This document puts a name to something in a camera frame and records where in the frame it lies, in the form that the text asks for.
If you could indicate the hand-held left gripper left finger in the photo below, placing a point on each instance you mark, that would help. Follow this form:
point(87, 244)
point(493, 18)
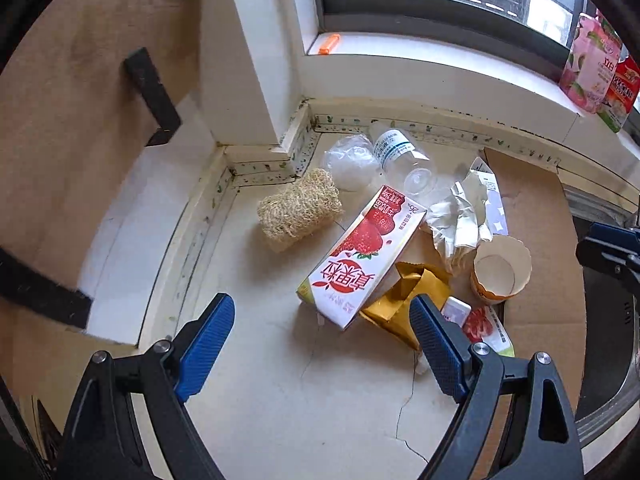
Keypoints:
point(210, 340)

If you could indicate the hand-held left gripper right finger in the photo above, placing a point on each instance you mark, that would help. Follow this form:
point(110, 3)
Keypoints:
point(436, 346)

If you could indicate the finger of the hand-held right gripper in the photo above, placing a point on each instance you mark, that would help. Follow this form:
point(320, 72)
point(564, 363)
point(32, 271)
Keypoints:
point(607, 247)

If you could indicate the gold foil wrapper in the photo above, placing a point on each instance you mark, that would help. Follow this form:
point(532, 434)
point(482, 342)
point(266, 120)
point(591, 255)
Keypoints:
point(400, 305)

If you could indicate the white paper cup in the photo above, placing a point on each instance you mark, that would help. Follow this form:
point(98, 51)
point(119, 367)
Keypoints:
point(515, 265)

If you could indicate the strawberry milk carton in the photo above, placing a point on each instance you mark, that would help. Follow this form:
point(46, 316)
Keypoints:
point(357, 265)

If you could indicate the small white cardboard box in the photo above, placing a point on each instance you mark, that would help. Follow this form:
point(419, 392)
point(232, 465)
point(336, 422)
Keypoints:
point(492, 195)

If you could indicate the clear plastic bottle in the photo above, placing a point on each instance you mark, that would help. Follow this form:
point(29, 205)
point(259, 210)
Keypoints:
point(395, 147)

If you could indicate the red and white snack packet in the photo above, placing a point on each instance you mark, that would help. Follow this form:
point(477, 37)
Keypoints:
point(480, 322)

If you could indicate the brown cardboard sheet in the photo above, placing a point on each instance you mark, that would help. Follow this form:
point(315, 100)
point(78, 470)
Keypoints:
point(540, 210)

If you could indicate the stainless steel sink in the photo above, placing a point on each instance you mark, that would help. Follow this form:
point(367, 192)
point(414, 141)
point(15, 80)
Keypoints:
point(610, 350)

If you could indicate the crumpled white paper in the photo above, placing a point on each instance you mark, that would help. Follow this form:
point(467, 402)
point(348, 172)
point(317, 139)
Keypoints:
point(457, 220)

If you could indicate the loofah sponge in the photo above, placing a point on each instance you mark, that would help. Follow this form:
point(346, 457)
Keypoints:
point(300, 210)

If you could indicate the red and green pouch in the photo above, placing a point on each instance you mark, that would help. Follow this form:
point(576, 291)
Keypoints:
point(625, 90)

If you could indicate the pink refill pouch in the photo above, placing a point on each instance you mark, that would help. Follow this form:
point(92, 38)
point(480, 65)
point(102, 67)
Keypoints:
point(587, 65)

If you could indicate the crumpled clear plastic bag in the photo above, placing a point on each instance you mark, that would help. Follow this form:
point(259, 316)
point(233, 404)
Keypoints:
point(350, 162)

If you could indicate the dark framed window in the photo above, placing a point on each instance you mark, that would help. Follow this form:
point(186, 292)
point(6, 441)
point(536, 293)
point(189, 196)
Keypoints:
point(425, 5)

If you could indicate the orange clip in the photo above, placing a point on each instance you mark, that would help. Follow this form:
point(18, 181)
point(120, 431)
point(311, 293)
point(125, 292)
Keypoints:
point(328, 44)

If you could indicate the black metal bracket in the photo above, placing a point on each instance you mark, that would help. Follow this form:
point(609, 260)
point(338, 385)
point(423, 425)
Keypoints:
point(152, 95)
point(40, 285)

